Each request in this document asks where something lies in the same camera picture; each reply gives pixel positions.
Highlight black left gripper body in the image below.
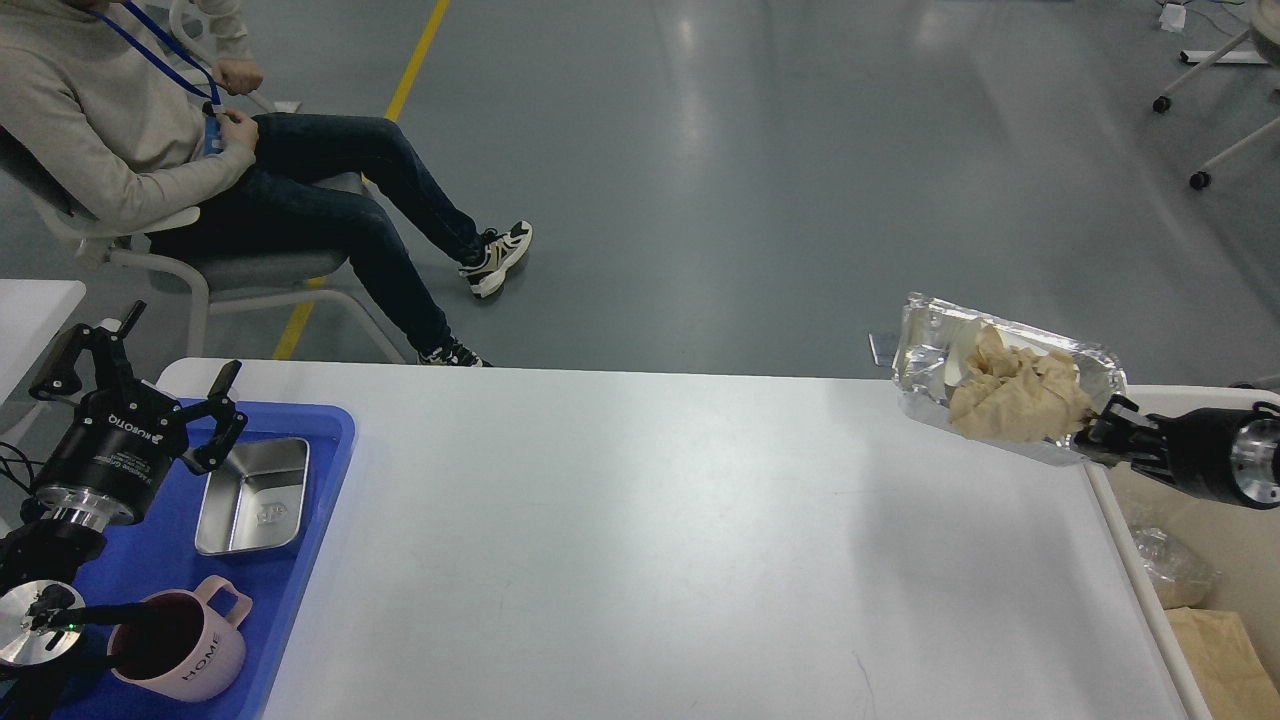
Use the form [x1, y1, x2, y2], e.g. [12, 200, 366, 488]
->
[32, 389, 189, 527]

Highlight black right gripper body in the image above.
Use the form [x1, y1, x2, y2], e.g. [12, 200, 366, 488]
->
[1160, 402, 1279, 510]

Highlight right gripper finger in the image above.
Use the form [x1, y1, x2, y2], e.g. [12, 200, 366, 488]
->
[1085, 395, 1165, 446]
[1071, 428, 1171, 477]

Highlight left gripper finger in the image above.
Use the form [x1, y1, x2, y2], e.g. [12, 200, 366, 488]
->
[180, 360, 248, 474]
[29, 300, 148, 421]

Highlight rectangular metal tin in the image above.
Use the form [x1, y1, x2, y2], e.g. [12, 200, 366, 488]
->
[195, 437, 310, 557]

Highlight brown paper napkin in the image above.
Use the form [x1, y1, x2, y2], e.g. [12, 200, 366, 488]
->
[948, 325, 1094, 443]

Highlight aluminium foil tray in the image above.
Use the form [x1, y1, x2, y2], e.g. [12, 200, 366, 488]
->
[892, 293, 1126, 465]

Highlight pink HOME mug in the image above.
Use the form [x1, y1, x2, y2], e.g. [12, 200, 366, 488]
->
[108, 575, 253, 703]

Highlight white paper cup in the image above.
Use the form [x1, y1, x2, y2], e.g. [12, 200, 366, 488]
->
[943, 329, 1050, 388]

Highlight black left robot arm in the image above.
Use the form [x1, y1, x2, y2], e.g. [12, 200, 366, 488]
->
[3, 301, 247, 719]

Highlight person's hand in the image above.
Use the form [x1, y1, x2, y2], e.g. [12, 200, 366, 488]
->
[216, 108, 260, 152]

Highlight person's other hand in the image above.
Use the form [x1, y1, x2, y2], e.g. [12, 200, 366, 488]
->
[212, 58, 264, 96]

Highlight white side table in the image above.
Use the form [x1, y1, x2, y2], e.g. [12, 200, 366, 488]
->
[1, 279, 86, 400]

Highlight beige plastic bin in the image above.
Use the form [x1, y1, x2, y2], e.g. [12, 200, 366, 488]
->
[1085, 384, 1280, 720]

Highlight grey office chair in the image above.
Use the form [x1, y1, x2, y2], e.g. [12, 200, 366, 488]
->
[0, 0, 406, 363]

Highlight brown paper bag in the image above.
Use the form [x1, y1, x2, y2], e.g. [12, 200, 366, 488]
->
[1165, 607, 1279, 719]

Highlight white sneaker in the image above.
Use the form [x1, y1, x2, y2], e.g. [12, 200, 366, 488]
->
[417, 338, 493, 366]
[460, 220, 535, 300]

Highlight seated person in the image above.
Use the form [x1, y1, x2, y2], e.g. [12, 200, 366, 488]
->
[1, 1, 483, 354]

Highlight white chair base right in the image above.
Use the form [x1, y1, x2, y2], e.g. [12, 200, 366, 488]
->
[1149, 0, 1280, 191]

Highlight black cables at left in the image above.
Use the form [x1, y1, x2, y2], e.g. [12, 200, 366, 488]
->
[0, 439, 36, 496]

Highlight blue lanyard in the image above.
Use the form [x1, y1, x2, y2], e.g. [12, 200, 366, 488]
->
[90, 0, 227, 156]

